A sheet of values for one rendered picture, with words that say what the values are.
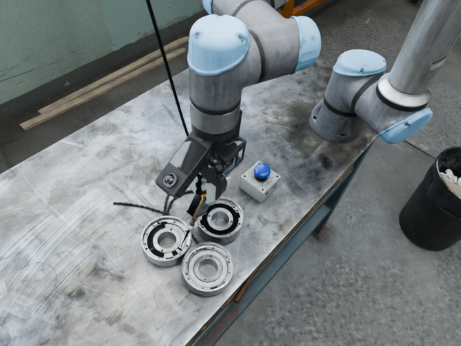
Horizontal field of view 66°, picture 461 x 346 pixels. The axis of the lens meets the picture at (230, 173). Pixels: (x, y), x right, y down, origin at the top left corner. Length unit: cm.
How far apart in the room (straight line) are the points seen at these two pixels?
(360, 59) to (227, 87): 55
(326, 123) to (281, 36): 55
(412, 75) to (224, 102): 46
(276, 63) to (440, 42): 38
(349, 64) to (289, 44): 44
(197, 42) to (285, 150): 59
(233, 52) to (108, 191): 55
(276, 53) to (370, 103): 45
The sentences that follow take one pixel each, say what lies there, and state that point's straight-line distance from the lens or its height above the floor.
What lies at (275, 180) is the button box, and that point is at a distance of 86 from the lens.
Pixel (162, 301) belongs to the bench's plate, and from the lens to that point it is 76.
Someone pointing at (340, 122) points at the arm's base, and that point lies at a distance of 102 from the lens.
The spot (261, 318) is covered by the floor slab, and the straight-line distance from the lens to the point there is 160.
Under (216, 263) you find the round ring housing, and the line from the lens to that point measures 75.
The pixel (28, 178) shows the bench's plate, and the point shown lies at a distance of 98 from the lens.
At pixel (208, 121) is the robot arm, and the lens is 51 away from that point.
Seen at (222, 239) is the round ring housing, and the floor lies 83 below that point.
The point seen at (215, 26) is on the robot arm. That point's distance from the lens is 47.
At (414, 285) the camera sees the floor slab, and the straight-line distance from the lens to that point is 189.
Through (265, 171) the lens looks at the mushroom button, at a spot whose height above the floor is 87.
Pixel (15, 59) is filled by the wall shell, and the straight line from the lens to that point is 227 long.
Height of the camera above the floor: 152
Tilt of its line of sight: 52 degrees down
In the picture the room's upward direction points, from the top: 7 degrees clockwise
